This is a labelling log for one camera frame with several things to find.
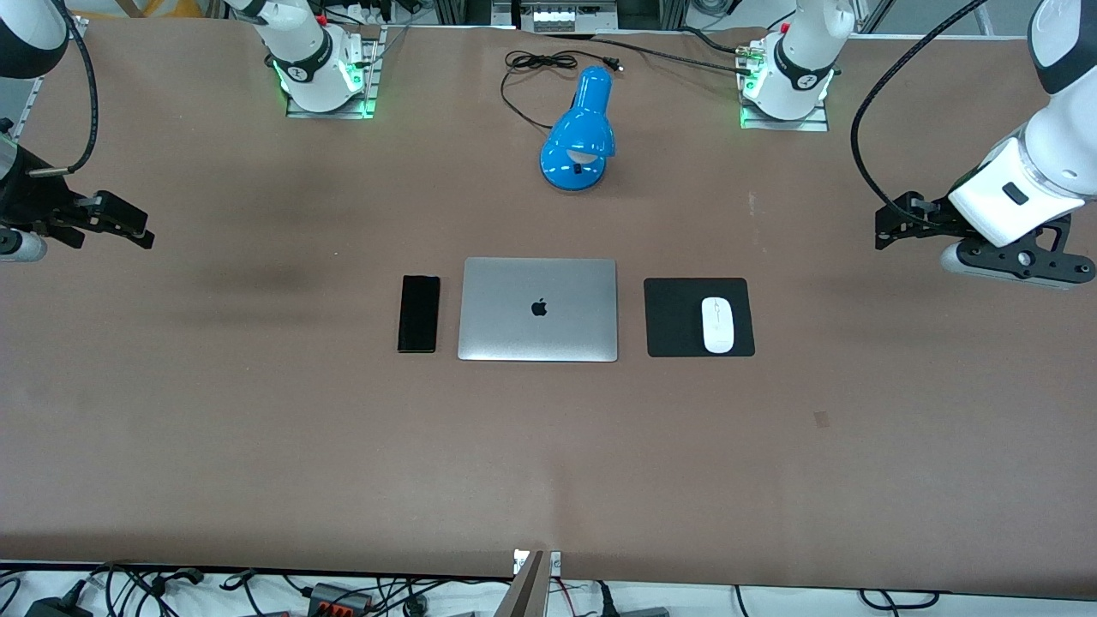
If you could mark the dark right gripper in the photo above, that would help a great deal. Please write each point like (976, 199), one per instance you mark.
(24, 199)

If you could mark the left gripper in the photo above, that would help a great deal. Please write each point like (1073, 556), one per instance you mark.
(932, 214)

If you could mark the white computer mouse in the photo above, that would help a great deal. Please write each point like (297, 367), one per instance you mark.
(718, 325)

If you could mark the black smartphone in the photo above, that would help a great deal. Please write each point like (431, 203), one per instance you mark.
(419, 314)

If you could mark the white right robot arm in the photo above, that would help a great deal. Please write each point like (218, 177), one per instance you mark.
(304, 51)

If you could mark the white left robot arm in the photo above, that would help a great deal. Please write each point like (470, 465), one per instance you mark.
(801, 60)

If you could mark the black mouse pad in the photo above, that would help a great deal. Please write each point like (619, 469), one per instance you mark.
(673, 317)

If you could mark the blue desk lamp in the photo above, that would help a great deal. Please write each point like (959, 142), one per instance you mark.
(578, 128)

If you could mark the silver closed laptop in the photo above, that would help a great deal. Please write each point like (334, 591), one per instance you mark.
(538, 309)

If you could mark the black power adapter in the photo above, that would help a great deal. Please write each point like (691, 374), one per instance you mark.
(60, 608)

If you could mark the black orange connector block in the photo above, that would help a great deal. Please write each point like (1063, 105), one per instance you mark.
(338, 600)

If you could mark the white perforated edge bracket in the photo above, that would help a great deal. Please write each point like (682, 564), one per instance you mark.
(30, 94)

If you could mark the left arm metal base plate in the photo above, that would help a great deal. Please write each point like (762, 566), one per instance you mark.
(784, 122)

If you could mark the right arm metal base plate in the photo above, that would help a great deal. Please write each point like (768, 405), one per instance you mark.
(373, 68)

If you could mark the grey metal post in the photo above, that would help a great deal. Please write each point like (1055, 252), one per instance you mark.
(524, 591)

